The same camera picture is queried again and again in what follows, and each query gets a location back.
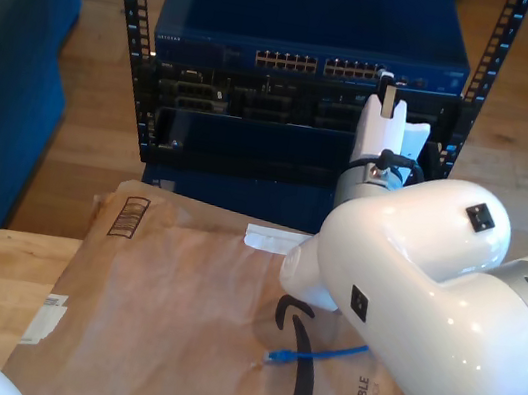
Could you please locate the brown paper mailer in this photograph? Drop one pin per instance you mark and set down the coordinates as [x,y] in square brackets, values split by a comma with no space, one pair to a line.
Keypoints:
[148,315]

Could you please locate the black rack shelf tray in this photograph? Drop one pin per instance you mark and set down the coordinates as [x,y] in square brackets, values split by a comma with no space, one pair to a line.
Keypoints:
[249,164]

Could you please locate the blue network switch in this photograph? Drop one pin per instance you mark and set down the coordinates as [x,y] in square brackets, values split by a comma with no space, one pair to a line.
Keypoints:
[314,18]

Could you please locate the black rack server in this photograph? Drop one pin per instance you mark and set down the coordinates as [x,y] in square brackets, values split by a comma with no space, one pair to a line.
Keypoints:
[304,108]

